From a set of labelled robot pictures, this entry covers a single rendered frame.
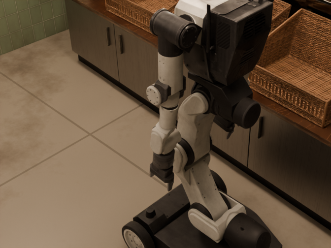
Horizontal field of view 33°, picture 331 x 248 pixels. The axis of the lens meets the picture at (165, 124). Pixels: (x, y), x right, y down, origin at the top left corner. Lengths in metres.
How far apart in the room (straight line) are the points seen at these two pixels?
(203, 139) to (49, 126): 1.54
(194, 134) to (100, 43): 1.71
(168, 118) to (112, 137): 1.49
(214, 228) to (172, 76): 0.85
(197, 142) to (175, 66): 0.56
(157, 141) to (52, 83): 2.10
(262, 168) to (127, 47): 1.21
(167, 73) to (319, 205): 1.28
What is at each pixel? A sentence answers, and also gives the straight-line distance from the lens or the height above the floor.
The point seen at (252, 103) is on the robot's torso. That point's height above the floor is 0.99.
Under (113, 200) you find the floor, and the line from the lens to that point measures 3.18.
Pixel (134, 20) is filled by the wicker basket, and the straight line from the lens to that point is 3.59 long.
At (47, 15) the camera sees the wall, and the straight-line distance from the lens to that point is 4.75.
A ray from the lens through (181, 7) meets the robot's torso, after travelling 2.02.
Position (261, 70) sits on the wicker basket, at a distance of 2.86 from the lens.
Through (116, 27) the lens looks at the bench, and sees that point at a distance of 3.69.
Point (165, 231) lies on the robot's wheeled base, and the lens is 2.77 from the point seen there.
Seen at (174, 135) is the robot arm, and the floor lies 0.82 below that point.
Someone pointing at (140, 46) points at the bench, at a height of 0.49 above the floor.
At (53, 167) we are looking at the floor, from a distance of 3.44.
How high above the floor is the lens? 2.23
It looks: 37 degrees down
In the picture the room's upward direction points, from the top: 2 degrees counter-clockwise
